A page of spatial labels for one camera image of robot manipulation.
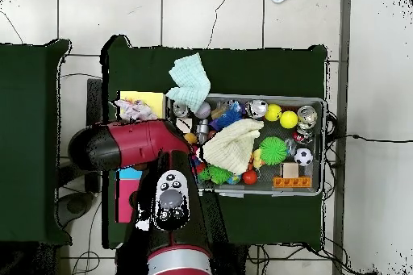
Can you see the dark green cloth of side table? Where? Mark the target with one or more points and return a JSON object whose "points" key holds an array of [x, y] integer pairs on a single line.
{"points": [[29, 191]]}

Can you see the silver drink can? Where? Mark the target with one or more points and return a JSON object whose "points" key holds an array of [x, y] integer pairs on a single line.
{"points": [[257, 109], [306, 114]]}

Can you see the green spiky rubber ball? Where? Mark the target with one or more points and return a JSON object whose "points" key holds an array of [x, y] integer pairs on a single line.
{"points": [[273, 150]]}

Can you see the black upright panel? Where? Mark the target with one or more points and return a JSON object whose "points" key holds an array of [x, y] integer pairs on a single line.
{"points": [[94, 100]]}

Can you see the mint green muslin cloth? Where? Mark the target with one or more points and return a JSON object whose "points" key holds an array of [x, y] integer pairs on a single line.
{"points": [[190, 84]]}

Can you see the light wooden block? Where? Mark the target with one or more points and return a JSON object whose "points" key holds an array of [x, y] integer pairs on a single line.
{"points": [[290, 170]]}

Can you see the cream muslin cloth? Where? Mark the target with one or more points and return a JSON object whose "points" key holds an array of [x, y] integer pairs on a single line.
{"points": [[232, 146]]}

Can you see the small red ball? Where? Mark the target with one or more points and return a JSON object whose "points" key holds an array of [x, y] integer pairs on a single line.
{"points": [[250, 177]]}

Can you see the wooden box with three holes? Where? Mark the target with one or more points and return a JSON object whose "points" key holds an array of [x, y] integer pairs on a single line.
{"points": [[155, 100]]}

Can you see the small black and white soccer ball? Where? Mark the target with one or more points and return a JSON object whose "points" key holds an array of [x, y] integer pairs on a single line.
{"points": [[303, 157]]}

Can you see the yellow tennis ball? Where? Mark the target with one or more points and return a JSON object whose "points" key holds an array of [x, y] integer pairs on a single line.
{"points": [[288, 119]]}

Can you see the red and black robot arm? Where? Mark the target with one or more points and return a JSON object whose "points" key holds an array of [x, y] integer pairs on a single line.
{"points": [[138, 144]]}

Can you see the white cloth with colourful dots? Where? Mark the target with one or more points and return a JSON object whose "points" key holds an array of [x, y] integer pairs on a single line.
{"points": [[137, 110]]}

